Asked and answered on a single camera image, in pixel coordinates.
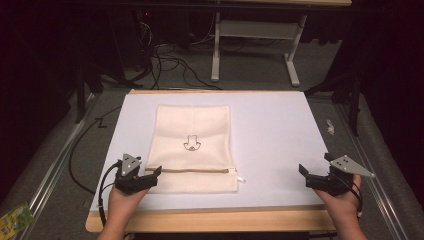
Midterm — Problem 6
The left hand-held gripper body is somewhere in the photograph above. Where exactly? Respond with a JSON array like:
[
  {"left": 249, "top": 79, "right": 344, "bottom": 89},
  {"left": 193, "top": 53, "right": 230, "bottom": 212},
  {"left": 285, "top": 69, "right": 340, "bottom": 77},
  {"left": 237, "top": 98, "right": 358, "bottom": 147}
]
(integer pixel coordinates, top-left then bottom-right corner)
[{"left": 114, "top": 153, "right": 158, "bottom": 195}]

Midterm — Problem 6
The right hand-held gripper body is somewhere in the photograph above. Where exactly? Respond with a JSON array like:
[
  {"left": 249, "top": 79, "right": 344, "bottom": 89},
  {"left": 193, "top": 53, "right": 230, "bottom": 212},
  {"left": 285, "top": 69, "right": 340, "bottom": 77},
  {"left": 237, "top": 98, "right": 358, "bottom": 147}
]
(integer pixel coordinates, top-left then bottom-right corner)
[{"left": 305, "top": 154, "right": 376, "bottom": 197}]

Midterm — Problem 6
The cream zip fabric bag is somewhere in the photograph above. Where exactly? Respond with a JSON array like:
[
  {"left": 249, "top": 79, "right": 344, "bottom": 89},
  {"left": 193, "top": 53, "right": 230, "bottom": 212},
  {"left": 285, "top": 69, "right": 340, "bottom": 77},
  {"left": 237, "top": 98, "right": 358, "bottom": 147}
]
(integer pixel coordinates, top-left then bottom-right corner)
[{"left": 145, "top": 104, "right": 247, "bottom": 195}]

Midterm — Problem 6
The person's left hand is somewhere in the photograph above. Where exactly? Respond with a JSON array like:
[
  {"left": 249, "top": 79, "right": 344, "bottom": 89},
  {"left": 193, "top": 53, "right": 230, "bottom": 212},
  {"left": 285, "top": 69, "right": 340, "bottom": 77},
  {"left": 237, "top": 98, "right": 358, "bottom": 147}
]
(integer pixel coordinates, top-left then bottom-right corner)
[{"left": 103, "top": 185, "right": 150, "bottom": 232}]

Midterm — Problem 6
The person's right hand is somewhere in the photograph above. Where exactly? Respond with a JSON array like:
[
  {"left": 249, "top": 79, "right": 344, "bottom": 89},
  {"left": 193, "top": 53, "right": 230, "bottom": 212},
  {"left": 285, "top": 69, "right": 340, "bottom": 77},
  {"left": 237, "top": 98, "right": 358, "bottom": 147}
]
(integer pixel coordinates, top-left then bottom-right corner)
[{"left": 314, "top": 174, "right": 363, "bottom": 232}]

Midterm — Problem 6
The white table sheet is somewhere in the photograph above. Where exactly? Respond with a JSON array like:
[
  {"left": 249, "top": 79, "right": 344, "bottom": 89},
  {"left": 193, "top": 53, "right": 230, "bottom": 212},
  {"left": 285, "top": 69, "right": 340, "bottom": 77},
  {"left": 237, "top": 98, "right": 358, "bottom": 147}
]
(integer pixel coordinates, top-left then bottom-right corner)
[{"left": 89, "top": 91, "right": 330, "bottom": 212}]

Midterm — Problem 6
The black stand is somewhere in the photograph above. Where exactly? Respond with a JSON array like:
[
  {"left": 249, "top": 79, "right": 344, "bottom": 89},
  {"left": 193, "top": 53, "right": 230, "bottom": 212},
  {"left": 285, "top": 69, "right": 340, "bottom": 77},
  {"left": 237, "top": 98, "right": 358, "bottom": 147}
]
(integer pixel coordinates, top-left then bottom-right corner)
[
  {"left": 303, "top": 71, "right": 364, "bottom": 137},
  {"left": 73, "top": 63, "right": 144, "bottom": 124}
]

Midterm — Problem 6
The wooden table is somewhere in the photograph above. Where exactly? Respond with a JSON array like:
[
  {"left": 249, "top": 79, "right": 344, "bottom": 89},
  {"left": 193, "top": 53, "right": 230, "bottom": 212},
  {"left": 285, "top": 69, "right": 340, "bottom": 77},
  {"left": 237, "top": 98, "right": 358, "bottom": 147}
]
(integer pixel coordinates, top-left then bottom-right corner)
[{"left": 85, "top": 88, "right": 337, "bottom": 234}]

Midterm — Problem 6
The black computer tower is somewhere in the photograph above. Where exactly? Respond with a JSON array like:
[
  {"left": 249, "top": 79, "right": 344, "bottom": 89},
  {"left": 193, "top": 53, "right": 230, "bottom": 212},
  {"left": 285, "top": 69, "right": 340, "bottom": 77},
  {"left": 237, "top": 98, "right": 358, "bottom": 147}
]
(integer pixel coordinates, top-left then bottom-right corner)
[{"left": 132, "top": 9, "right": 155, "bottom": 72}]

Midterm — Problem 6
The green printed packet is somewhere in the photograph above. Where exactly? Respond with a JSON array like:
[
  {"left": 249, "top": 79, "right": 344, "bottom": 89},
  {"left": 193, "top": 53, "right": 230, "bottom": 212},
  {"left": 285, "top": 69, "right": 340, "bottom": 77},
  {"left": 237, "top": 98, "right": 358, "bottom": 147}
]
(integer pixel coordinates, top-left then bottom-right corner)
[{"left": 0, "top": 202, "right": 35, "bottom": 240}]

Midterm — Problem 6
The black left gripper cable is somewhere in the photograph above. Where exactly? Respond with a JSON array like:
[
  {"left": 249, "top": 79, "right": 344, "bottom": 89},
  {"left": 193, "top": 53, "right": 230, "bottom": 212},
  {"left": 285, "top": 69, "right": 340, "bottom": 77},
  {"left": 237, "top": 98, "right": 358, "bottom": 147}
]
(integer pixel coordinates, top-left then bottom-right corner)
[{"left": 97, "top": 161, "right": 123, "bottom": 228}]

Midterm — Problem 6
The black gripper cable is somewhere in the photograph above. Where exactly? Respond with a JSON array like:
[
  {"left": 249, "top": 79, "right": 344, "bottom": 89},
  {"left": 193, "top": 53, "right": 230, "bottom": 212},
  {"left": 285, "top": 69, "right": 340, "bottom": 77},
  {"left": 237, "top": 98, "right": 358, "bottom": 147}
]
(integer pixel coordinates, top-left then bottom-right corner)
[
  {"left": 346, "top": 181, "right": 364, "bottom": 218},
  {"left": 97, "top": 161, "right": 123, "bottom": 228}
]

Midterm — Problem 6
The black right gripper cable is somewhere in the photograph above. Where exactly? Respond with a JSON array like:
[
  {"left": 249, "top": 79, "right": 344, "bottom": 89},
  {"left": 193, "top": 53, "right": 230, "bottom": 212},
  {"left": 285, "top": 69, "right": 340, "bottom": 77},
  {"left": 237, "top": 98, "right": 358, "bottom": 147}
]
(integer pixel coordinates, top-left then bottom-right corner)
[{"left": 346, "top": 181, "right": 364, "bottom": 218}]

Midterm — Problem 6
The aluminium floor rail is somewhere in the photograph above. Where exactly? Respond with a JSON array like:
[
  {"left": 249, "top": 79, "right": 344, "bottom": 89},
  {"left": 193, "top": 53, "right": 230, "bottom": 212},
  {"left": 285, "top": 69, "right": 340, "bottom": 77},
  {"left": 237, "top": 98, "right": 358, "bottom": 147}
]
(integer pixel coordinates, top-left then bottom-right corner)
[
  {"left": 14, "top": 92, "right": 101, "bottom": 240},
  {"left": 334, "top": 101, "right": 409, "bottom": 240}
]

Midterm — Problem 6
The long black floor cable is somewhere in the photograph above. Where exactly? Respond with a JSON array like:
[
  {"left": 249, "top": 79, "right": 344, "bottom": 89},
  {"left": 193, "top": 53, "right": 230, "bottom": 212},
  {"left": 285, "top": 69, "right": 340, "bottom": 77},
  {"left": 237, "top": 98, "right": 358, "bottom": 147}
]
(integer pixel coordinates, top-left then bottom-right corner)
[{"left": 68, "top": 105, "right": 123, "bottom": 195}]

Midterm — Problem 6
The tangle of black cables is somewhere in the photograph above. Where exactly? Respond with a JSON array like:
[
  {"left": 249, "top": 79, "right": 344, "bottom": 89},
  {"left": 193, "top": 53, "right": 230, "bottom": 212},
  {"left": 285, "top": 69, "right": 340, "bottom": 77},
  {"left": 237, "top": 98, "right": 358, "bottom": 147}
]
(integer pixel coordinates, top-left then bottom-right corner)
[{"left": 146, "top": 42, "right": 223, "bottom": 91}]

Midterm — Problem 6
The white metal desk frame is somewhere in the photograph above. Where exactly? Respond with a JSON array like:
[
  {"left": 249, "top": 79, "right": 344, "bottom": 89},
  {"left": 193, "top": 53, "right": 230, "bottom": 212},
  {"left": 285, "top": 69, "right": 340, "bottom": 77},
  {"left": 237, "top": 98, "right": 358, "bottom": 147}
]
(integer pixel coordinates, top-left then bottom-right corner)
[{"left": 210, "top": 11, "right": 308, "bottom": 88}]

